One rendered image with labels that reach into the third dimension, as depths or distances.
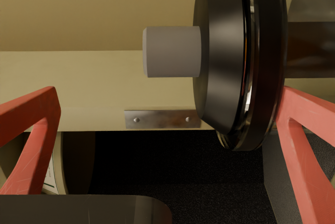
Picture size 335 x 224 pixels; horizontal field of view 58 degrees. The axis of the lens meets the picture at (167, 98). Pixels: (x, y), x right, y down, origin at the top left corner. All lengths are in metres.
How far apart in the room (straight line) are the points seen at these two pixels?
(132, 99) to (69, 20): 0.46
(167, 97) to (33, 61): 0.17
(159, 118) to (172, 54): 0.13
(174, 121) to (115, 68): 0.09
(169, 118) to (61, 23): 0.50
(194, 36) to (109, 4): 0.54
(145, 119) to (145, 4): 0.43
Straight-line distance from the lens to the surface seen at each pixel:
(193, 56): 0.16
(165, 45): 0.16
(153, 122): 0.28
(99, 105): 0.28
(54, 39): 0.75
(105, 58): 0.35
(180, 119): 0.28
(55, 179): 0.39
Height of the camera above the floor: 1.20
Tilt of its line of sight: 1 degrees down
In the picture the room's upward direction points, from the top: 91 degrees counter-clockwise
